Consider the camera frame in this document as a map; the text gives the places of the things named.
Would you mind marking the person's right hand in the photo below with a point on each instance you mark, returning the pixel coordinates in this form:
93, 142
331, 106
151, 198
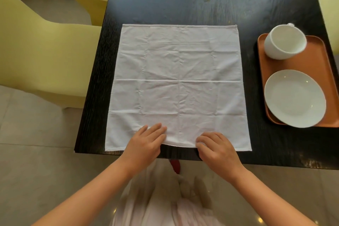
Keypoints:
221, 157

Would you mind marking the person's left hand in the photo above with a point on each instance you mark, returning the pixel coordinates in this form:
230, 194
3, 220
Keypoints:
141, 149

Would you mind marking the person's right middle finger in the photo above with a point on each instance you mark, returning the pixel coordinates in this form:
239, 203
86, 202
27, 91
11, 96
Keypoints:
209, 138

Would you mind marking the person's right thumb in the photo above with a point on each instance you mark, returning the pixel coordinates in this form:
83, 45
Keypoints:
201, 153

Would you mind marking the person's left little finger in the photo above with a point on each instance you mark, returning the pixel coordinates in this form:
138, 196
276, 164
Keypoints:
142, 130

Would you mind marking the person's left middle finger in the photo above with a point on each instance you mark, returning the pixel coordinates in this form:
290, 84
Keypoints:
159, 133

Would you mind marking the white cloth napkin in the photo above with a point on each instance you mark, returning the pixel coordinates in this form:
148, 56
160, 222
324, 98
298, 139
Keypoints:
180, 82

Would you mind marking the person's right forearm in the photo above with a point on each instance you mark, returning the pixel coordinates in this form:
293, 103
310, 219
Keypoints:
270, 202

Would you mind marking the person's left forearm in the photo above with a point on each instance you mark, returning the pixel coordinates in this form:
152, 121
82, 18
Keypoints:
90, 196

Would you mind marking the small red object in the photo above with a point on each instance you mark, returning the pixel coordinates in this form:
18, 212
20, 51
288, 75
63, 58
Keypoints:
175, 167

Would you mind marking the person's pale pink dress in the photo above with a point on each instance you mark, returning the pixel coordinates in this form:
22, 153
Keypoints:
164, 202

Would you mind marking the white round plate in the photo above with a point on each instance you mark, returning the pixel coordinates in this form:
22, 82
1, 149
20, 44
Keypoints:
295, 98

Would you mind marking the white ceramic cup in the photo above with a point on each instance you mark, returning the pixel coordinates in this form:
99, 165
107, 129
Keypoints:
283, 44

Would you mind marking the orange rectangular tray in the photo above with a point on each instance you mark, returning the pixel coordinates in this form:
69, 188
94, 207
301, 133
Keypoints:
315, 59

